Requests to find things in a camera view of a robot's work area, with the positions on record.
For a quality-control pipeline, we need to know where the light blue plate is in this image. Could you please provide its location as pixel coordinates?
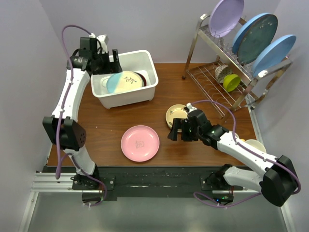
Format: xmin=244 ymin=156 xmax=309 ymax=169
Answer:
xmin=252 ymin=34 xmax=296 ymax=77
xmin=232 ymin=13 xmax=268 ymax=55

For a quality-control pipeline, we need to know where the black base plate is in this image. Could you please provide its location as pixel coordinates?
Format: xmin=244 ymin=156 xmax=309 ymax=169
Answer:
xmin=42 ymin=166 xmax=243 ymax=203

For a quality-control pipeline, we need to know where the lavender plate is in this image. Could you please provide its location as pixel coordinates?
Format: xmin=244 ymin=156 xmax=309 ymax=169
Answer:
xmin=209 ymin=0 xmax=244 ymax=38

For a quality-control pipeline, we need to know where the patterned white bowl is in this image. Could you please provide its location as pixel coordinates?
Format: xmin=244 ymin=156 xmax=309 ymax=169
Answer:
xmin=215 ymin=65 xmax=232 ymax=84

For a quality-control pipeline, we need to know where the white plastic bin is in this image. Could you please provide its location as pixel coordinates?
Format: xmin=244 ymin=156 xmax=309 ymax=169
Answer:
xmin=91 ymin=50 xmax=159 ymax=109

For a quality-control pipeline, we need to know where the small cream floral plate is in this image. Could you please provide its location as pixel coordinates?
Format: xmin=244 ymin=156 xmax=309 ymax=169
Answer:
xmin=165 ymin=104 xmax=187 ymax=129

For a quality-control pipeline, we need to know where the light blue plate front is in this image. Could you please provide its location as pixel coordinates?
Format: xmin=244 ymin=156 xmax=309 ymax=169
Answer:
xmin=252 ymin=34 xmax=296 ymax=77

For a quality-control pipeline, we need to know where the dark teal plate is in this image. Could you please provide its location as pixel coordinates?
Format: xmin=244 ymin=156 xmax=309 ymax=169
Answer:
xmin=237 ymin=13 xmax=278 ymax=65

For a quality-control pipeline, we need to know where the light blue plate behind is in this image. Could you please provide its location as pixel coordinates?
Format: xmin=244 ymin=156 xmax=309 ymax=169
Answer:
xmin=232 ymin=13 xmax=268 ymax=55

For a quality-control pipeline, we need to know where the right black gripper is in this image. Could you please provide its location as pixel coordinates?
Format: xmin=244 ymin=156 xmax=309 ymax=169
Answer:
xmin=167 ymin=118 xmax=201 ymax=142

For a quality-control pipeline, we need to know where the blue cream leaf plate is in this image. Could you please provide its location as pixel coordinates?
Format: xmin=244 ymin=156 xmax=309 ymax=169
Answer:
xmin=106 ymin=71 xmax=143 ymax=93

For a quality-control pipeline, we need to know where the red rimmed beige plate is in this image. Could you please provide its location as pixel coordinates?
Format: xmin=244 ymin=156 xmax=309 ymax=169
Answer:
xmin=137 ymin=73 xmax=147 ymax=87

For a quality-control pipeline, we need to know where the cream cup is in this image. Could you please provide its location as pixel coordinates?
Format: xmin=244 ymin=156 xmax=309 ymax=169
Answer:
xmin=245 ymin=139 xmax=267 ymax=153
xmin=229 ymin=131 xmax=239 ymax=141

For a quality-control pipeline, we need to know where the steel dish rack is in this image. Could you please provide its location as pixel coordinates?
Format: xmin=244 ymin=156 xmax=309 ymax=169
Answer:
xmin=182 ymin=13 xmax=292 ymax=122

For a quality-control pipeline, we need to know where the lime green bowl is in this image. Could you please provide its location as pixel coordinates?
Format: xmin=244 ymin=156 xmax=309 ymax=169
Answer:
xmin=223 ymin=74 xmax=241 ymax=92

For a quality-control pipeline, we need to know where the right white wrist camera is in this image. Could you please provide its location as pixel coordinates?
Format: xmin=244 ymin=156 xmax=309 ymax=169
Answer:
xmin=184 ymin=103 xmax=197 ymax=113

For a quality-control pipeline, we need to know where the pink plastic plate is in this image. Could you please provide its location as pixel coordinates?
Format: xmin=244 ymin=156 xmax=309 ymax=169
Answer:
xmin=120 ymin=125 xmax=160 ymax=162

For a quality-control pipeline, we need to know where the aluminium rail frame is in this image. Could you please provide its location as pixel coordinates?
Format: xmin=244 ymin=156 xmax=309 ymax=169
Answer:
xmin=20 ymin=172 xmax=296 ymax=232

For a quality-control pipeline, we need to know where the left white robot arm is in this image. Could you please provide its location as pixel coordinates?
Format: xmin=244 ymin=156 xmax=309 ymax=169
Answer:
xmin=42 ymin=34 xmax=122 ymax=189

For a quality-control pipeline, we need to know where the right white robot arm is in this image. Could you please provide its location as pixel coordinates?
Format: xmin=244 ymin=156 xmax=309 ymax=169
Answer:
xmin=168 ymin=108 xmax=301 ymax=207

